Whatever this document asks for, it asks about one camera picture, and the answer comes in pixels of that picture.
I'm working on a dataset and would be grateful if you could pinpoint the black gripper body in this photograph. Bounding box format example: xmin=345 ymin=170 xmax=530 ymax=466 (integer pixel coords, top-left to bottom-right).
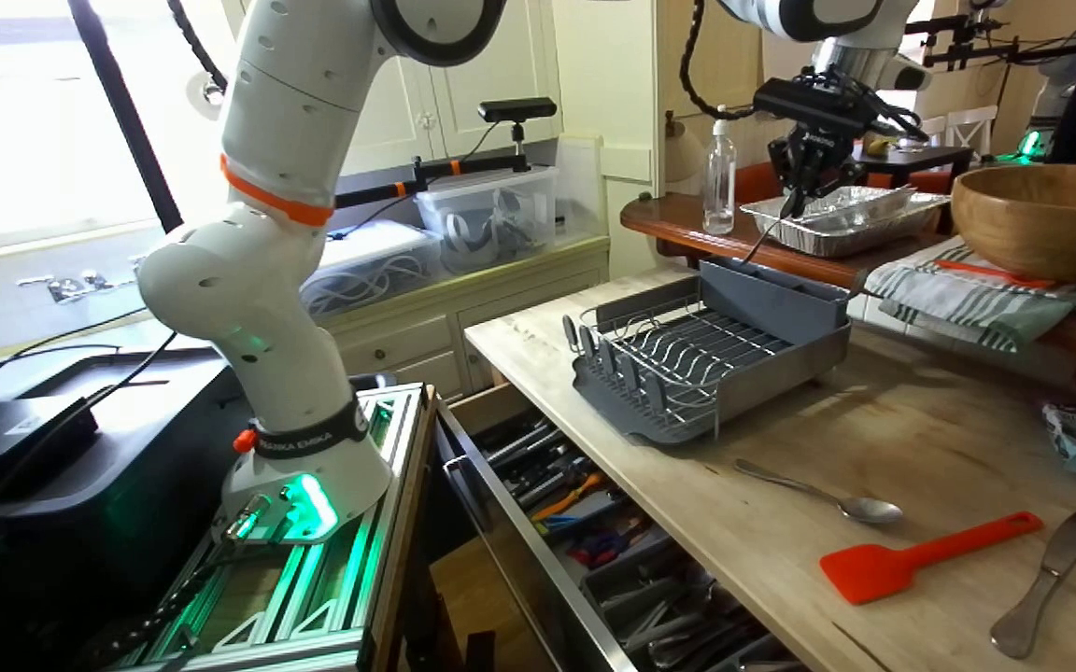
xmin=768 ymin=119 xmax=867 ymax=196

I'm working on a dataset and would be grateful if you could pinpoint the silver metal spoon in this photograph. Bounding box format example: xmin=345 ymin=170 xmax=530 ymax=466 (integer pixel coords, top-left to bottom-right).
xmin=741 ymin=204 xmax=808 ymax=268
xmin=731 ymin=457 xmax=913 ymax=534

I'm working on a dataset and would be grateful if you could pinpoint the grey dish drying rack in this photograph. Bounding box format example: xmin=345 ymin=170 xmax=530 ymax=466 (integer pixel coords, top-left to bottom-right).
xmin=560 ymin=254 xmax=855 ymax=452

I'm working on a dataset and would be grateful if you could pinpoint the aluminium foil tray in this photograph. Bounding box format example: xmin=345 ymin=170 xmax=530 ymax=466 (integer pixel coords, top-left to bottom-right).
xmin=741 ymin=181 xmax=955 ymax=260

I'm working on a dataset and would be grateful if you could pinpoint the dark brown wooden counter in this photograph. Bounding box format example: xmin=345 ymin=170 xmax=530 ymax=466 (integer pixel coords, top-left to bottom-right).
xmin=616 ymin=162 xmax=1076 ymax=379

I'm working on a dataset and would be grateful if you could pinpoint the clear hand sanitizer bottle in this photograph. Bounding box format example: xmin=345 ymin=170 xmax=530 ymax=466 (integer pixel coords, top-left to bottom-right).
xmin=697 ymin=117 xmax=745 ymax=242

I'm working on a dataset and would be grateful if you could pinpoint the green striped dish towel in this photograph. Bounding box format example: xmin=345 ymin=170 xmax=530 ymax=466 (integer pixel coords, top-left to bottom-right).
xmin=855 ymin=233 xmax=1076 ymax=361

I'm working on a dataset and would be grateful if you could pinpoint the large wooden bowl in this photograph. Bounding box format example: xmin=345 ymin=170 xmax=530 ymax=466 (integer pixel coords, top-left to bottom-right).
xmin=946 ymin=162 xmax=1076 ymax=289

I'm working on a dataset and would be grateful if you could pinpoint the clear plastic storage bin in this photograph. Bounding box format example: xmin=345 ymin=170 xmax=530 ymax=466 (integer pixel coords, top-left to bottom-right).
xmin=294 ymin=212 xmax=453 ymax=321
xmin=412 ymin=166 xmax=568 ymax=274

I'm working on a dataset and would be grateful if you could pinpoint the cream drawer cabinet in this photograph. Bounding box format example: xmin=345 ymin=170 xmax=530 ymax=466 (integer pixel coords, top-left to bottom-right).
xmin=311 ymin=233 xmax=616 ymax=402

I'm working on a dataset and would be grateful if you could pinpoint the red silicone spatula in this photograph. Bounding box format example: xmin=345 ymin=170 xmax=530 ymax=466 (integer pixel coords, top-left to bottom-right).
xmin=813 ymin=507 xmax=1048 ymax=613

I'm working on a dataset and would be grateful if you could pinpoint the open cutlery drawer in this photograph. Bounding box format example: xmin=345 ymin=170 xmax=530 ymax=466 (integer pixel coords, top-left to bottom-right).
xmin=431 ymin=380 xmax=819 ymax=672

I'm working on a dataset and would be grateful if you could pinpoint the silver metal butter knife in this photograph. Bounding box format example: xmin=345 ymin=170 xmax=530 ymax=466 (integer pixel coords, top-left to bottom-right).
xmin=987 ymin=503 xmax=1076 ymax=665

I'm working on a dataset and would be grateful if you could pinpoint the black slanted pole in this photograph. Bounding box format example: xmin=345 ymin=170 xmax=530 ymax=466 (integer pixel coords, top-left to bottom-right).
xmin=63 ymin=0 xmax=185 ymax=237

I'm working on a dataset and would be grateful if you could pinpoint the black equipment cabinet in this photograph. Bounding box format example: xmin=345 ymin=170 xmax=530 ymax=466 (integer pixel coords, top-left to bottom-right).
xmin=0 ymin=345 xmax=258 ymax=672

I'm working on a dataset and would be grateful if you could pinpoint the black flat box device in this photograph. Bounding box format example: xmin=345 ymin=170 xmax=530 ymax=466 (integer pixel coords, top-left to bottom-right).
xmin=0 ymin=390 xmax=104 ymax=507

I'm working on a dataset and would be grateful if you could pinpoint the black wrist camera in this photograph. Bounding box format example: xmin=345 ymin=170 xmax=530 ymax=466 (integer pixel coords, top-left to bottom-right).
xmin=750 ymin=75 xmax=899 ymax=139

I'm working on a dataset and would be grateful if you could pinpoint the black camera tripod rig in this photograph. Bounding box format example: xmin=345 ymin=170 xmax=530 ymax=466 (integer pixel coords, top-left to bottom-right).
xmin=899 ymin=3 xmax=1068 ymax=75

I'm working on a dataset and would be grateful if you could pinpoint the black stereo camera bar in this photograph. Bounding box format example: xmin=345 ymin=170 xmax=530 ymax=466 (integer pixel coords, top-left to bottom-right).
xmin=473 ymin=92 xmax=560 ymax=126

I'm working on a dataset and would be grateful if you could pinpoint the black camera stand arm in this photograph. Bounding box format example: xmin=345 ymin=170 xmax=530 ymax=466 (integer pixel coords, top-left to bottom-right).
xmin=329 ymin=117 xmax=538 ymax=212

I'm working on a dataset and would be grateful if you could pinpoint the orange handled tool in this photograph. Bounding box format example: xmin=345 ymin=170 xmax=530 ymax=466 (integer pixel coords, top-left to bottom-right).
xmin=530 ymin=471 xmax=604 ymax=527

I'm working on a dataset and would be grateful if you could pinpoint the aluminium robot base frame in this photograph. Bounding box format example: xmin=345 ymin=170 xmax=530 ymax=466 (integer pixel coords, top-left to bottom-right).
xmin=97 ymin=379 xmax=444 ymax=672

